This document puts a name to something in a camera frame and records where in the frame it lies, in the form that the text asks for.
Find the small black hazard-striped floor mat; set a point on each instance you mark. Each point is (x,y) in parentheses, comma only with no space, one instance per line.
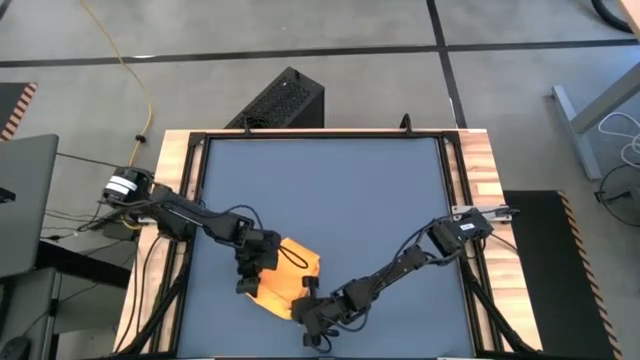
(10,105)

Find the large black hazard-striped floor mat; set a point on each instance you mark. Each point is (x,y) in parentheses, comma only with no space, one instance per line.
(555,300)

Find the grey metal desk leg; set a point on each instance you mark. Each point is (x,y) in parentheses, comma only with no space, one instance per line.
(580,140)

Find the grey laptop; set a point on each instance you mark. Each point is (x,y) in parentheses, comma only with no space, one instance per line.
(25,200)

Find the blue-grey table mat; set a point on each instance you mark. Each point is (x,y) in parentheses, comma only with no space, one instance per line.
(325,165)

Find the light wooden desk corner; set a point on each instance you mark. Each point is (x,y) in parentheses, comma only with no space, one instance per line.
(634,12)

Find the grey power adapter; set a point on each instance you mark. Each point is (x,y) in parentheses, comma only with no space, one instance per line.
(117,232)

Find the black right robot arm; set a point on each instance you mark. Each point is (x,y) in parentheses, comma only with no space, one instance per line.
(395,270)

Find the black computer mouse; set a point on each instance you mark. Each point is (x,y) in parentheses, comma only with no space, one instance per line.
(15,347)

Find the yellow towel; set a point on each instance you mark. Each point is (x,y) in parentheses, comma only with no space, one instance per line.
(290,285)

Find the grey side cart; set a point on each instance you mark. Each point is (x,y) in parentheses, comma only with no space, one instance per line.
(30,300)

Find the black clamp hook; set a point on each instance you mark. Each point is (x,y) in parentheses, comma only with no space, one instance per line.
(407,125)

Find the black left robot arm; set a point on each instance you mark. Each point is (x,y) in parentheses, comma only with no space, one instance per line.
(200,217)

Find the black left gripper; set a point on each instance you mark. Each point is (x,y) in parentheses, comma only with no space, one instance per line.
(252,255)

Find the black metal table frame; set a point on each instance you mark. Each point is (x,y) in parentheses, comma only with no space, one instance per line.
(325,135)

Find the black perforated computer tower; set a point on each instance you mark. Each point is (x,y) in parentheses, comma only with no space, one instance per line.
(285,100)

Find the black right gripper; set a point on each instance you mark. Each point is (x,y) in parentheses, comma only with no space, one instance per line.
(327,312)

